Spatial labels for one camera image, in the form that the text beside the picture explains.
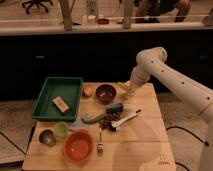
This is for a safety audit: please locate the green handled scrub brush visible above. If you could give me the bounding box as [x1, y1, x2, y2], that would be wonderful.
[81, 103, 123, 124]

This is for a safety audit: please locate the tan sponge block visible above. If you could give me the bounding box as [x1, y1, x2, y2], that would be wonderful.
[53, 96, 70, 113]

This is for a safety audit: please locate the grey blue cloth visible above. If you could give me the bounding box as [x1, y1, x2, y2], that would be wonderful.
[69, 120, 89, 131]

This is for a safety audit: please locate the yellow banana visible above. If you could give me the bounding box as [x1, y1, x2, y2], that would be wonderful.
[117, 82, 132, 95]

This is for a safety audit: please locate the small metal cup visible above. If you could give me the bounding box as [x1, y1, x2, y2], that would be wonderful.
[39, 130, 56, 147]

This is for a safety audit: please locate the green plastic tray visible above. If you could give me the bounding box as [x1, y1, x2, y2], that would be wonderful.
[32, 77, 83, 121]

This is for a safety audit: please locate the red dish on counter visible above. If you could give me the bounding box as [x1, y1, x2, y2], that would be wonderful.
[97, 18, 109, 25]

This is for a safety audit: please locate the orange peach fruit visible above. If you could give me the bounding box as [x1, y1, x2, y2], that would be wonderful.
[83, 85, 93, 97]

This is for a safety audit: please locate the purple bowl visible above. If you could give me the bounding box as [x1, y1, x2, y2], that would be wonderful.
[95, 84, 116, 105]

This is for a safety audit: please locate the silver fork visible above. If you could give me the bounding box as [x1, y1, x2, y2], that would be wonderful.
[97, 128, 103, 155]

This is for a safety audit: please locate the wooden board table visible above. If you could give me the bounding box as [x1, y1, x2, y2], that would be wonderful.
[23, 83, 176, 171]

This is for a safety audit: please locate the seated person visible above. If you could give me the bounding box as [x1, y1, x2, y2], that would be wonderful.
[134, 0, 191, 23]

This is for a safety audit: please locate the small green cup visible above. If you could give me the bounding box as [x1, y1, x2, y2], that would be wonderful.
[53, 122, 68, 138]

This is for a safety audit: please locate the red grapes bunch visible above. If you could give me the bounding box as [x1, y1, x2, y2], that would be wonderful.
[99, 113, 121, 129]

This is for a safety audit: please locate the orange bowl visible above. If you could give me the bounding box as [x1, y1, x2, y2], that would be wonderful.
[62, 129, 93, 163]

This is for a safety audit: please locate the black floor cable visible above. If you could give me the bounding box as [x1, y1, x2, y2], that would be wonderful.
[165, 125, 209, 148]

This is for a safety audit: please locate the black office chair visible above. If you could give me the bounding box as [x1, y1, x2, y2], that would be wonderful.
[21, 0, 53, 14]

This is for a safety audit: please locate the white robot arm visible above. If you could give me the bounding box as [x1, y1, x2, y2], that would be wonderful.
[130, 47, 213, 171]

